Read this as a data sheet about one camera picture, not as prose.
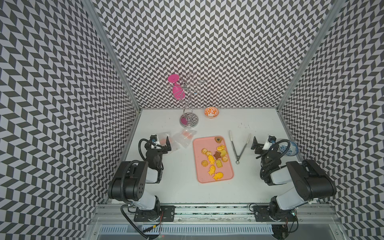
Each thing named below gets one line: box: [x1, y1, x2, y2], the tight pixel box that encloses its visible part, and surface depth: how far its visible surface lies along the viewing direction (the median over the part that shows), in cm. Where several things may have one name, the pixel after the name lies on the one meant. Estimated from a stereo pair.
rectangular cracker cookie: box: [215, 159, 223, 168], surface depth 91 cm
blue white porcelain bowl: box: [279, 141, 299, 156], surface depth 95 cm
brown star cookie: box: [213, 151, 222, 160], surface depth 94 cm
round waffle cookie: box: [201, 160, 209, 167], surface depth 91 cm
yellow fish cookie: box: [208, 165, 216, 176], surface depth 88 cm
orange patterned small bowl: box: [204, 106, 220, 119], surface depth 114 cm
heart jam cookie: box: [214, 137, 223, 144], surface depth 101 cm
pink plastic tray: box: [193, 135, 234, 184], surface depth 93 cm
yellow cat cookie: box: [216, 144, 225, 151], surface depth 98 cm
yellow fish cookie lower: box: [213, 172, 224, 181], surface depth 86 cm
